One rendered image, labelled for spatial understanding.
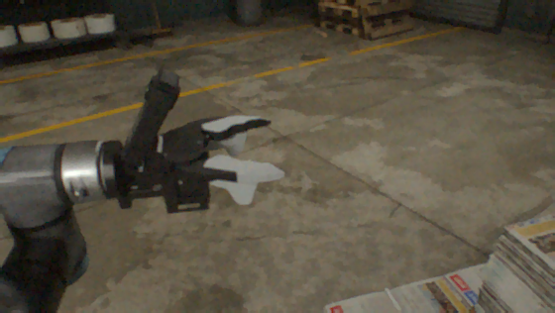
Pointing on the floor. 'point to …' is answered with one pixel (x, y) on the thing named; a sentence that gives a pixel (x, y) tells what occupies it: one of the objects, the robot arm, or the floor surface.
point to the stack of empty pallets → (342, 15)
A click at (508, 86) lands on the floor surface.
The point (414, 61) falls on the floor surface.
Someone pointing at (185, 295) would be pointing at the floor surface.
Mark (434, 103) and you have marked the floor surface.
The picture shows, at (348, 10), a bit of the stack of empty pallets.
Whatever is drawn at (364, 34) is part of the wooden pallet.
